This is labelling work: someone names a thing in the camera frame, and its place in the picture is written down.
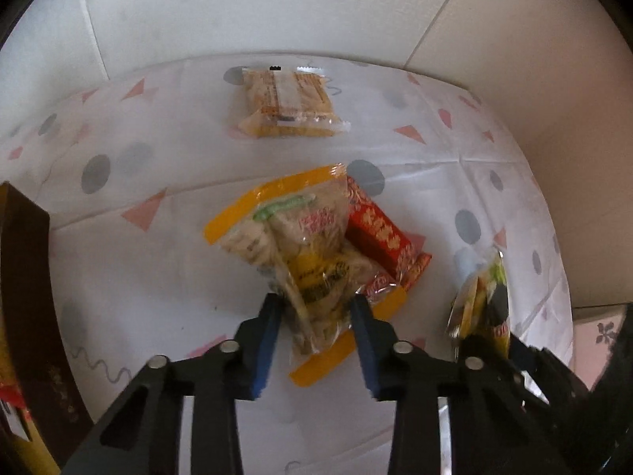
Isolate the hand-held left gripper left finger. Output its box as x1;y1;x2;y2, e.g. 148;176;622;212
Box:
62;293;284;475

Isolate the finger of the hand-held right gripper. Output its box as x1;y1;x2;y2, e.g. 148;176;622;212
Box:
504;331;591;407

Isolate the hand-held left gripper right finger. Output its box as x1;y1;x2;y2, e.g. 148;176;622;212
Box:
350;296;559;475

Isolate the yellow and black snack packet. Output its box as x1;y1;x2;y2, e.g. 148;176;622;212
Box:
445;250;512;357

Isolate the yellow-edged clear snack packet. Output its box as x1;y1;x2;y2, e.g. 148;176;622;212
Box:
204;162;396;388

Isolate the gold tin box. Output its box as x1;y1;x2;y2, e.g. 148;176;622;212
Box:
0;181;95;475

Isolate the red-edged clear wrapper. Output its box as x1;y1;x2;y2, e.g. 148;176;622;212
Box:
363;270;409;320

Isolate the clear cracker packet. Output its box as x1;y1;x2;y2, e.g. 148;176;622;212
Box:
237;65;352;139

